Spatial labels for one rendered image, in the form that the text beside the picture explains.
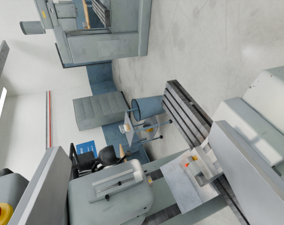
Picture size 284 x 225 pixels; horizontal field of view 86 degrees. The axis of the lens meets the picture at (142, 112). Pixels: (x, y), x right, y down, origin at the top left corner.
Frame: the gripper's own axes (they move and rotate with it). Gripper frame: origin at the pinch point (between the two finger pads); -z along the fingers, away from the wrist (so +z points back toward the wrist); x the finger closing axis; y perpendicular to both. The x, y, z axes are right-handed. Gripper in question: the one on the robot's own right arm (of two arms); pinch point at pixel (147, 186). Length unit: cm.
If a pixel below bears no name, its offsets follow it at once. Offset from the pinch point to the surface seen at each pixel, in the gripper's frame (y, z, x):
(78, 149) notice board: 419, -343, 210
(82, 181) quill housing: 51, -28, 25
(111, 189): 49, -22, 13
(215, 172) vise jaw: 60, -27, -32
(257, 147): 50, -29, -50
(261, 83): 32, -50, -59
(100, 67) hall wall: 297, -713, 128
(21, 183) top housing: 38, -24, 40
